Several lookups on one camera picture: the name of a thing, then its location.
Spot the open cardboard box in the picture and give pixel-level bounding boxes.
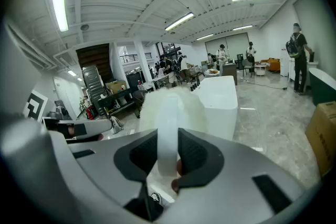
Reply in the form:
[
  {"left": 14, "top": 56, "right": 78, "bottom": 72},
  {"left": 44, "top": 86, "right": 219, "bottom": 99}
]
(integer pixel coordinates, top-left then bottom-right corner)
[{"left": 105, "top": 80, "right": 128, "bottom": 94}]

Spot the silver metal appliance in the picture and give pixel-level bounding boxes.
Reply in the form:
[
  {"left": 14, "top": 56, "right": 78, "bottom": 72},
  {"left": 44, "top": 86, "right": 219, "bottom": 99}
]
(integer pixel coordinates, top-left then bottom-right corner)
[{"left": 82, "top": 65, "right": 108, "bottom": 116}]

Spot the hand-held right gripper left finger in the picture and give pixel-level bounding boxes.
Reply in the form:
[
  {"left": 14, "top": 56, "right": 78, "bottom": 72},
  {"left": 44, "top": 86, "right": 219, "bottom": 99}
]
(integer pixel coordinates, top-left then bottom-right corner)
[{"left": 49, "top": 129, "right": 159, "bottom": 224}]

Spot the brown wicker chair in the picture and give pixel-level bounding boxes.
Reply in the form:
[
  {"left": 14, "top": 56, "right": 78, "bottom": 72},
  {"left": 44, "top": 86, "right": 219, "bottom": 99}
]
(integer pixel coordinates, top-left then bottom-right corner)
[{"left": 132, "top": 90, "right": 148, "bottom": 119}]

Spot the white bathtub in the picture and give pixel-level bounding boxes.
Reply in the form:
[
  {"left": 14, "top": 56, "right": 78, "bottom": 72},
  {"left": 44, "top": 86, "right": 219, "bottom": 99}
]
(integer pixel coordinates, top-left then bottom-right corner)
[{"left": 195, "top": 75, "right": 239, "bottom": 141}]

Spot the marble pattern table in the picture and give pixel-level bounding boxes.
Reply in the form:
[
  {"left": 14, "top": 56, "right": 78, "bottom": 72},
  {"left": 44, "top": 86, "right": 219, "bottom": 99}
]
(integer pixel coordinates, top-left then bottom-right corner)
[{"left": 138, "top": 82, "right": 156, "bottom": 93}]

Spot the brown cardboard box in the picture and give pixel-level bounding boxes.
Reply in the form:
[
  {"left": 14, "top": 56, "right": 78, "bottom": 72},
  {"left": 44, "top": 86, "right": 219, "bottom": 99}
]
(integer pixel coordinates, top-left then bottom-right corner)
[{"left": 305, "top": 101, "right": 336, "bottom": 178}]

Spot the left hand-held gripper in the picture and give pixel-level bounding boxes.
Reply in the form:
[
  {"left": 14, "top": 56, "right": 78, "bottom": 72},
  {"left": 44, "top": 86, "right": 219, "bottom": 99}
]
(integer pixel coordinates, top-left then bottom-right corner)
[{"left": 23, "top": 89, "right": 114, "bottom": 141}]

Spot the round white coffee table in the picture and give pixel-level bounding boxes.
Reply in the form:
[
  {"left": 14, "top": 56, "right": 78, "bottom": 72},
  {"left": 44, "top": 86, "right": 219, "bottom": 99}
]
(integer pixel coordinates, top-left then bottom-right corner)
[{"left": 254, "top": 64, "right": 268, "bottom": 77}]

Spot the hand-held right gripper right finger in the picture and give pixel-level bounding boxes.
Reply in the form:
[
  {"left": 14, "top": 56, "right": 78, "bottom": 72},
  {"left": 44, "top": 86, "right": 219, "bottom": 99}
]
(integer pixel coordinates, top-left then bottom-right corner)
[{"left": 157, "top": 127, "right": 313, "bottom": 224}]

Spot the black cluttered desk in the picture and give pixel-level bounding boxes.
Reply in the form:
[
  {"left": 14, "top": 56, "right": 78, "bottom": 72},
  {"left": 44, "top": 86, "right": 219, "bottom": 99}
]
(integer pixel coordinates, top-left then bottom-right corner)
[{"left": 98, "top": 88, "right": 138, "bottom": 116}]

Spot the white water dispenser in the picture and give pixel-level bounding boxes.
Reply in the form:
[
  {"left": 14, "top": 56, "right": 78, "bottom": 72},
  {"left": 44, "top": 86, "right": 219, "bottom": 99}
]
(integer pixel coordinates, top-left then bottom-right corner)
[{"left": 280, "top": 47, "right": 290, "bottom": 77}]

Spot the grey chair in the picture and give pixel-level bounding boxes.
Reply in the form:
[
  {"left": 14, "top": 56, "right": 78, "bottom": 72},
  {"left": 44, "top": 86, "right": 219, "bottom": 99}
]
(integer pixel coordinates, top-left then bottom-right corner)
[{"left": 241, "top": 59, "right": 255, "bottom": 78}]

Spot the white cloth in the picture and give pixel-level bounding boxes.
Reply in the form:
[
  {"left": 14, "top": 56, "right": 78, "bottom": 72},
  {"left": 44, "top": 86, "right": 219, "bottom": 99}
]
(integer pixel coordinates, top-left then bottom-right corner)
[{"left": 138, "top": 86, "right": 208, "bottom": 178}]

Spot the brown counter cabinet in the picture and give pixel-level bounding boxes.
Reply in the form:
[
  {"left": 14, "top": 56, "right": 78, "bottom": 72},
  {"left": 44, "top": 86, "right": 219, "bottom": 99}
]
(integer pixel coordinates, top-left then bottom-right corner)
[{"left": 222, "top": 62, "right": 238, "bottom": 86}]

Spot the dark wooden staircase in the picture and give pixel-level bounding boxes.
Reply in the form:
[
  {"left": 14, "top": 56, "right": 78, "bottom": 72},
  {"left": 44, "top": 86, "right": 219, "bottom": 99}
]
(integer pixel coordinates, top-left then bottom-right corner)
[{"left": 76, "top": 43, "right": 111, "bottom": 82}]

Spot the red fire extinguisher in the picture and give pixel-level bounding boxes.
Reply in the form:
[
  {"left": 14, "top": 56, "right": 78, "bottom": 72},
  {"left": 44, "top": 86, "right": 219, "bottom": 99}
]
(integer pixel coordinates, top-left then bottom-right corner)
[{"left": 86, "top": 104, "right": 99, "bottom": 120}]

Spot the dark green box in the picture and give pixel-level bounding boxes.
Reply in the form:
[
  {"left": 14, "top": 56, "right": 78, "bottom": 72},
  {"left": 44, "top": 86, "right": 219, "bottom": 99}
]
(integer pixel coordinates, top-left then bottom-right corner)
[{"left": 308, "top": 67, "right": 336, "bottom": 106}]

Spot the orange sofa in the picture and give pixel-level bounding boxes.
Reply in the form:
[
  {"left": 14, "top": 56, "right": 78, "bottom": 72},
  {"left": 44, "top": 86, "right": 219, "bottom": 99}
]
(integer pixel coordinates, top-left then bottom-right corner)
[{"left": 261, "top": 58, "right": 281, "bottom": 73}]

